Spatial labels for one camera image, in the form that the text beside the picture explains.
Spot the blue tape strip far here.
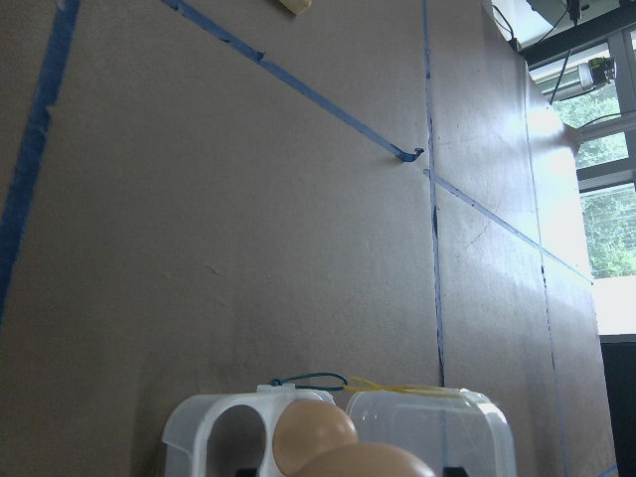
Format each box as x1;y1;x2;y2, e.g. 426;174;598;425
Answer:
1;1;80;306

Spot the blue tape strip crosswise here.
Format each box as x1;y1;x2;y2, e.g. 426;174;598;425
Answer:
164;1;592;283

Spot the wooden cutting board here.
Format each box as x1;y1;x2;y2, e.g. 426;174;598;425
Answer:
279;0;313;15

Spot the blue tape strip lengthwise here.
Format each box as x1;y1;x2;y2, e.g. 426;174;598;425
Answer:
421;1;446;387

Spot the brown egg in box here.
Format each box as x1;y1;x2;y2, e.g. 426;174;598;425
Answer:
272;399;359;476

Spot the brown egg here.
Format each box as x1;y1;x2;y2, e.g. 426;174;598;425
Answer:
272;399;359;476
294;442;435;477

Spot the clear plastic egg box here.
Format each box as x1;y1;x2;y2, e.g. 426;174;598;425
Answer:
162;380;517;476

